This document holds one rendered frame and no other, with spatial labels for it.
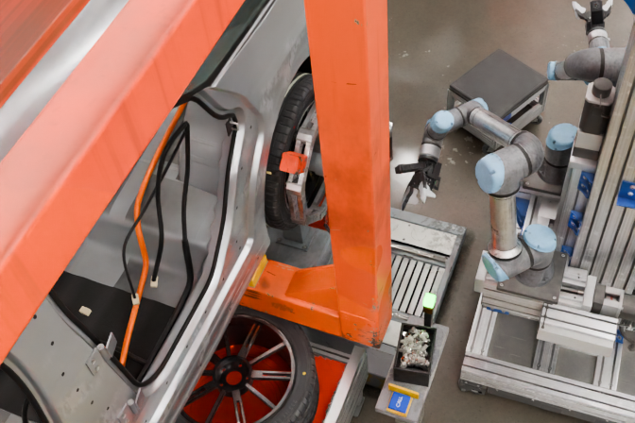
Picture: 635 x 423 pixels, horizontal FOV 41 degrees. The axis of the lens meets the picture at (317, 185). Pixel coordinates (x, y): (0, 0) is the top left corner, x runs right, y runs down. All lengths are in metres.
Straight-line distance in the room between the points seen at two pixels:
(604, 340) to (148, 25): 2.36
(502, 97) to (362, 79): 2.33
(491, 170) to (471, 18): 2.80
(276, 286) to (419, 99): 1.90
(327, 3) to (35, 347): 1.11
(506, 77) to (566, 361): 1.57
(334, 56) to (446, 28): 3.21
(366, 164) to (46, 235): 1.48
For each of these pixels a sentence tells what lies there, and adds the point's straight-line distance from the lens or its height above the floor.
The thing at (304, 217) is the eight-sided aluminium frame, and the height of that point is 0.79.
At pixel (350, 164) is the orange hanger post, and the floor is 1.63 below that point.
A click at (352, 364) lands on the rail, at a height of 0.39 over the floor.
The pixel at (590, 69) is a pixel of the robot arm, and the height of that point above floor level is 1.43.
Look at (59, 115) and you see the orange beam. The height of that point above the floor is 2.73.
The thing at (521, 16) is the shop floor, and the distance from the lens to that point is 5.48.
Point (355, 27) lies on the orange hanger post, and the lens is 2.09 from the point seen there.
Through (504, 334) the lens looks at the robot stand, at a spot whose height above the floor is 0.21.
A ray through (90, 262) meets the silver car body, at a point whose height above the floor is 0.79.
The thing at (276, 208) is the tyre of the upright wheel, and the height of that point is 0.89.
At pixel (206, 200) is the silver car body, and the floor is 1.03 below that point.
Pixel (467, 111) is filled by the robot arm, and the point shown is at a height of 1.29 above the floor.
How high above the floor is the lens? 3.54
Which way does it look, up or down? 51 degrees down
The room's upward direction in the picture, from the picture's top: 7 degrees counter-clockwise
